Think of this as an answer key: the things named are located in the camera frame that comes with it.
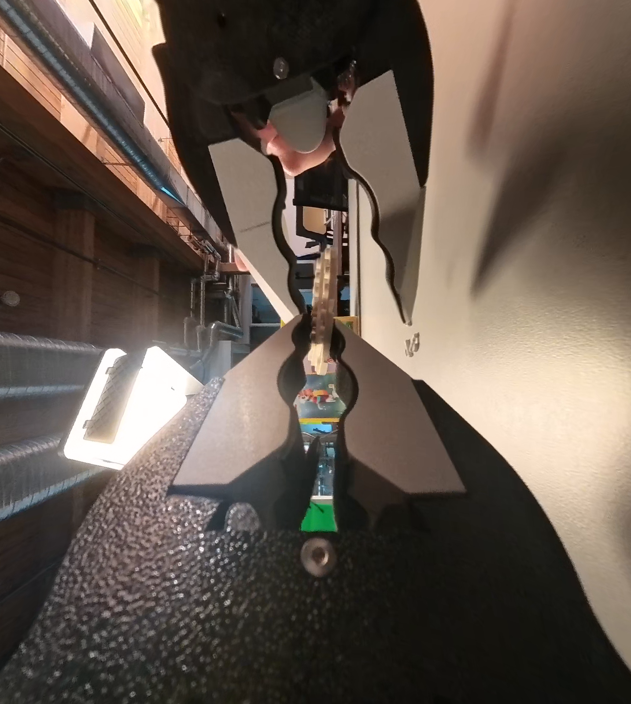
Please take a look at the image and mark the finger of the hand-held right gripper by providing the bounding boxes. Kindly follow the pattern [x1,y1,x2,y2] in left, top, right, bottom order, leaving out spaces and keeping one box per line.
[336,69,430,326]
[208,136,306,320]

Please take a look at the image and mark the person's right hand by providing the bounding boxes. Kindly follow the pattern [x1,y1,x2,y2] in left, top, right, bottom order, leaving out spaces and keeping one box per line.
[259,122,344,178]

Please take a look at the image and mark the white studio light panel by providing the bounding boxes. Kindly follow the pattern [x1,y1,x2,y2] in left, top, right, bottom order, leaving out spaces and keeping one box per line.
[63,345,203,471]

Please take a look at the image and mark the green plastic bin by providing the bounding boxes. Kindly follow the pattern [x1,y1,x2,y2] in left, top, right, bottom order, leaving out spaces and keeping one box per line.
[300,503,338,532]

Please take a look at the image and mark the yellow lego set box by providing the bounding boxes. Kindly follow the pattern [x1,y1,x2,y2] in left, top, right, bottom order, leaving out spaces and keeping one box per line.
[280,316,358,435]

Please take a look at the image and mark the round cream lego plate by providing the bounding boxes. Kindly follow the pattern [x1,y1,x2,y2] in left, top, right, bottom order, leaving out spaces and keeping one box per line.
[309,246,341,377]

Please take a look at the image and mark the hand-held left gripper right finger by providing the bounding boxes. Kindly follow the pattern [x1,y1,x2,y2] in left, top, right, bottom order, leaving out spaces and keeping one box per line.
[318,324,466,531]

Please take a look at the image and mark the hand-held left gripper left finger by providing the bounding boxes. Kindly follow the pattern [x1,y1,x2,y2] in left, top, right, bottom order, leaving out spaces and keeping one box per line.
[171,319,313,531]

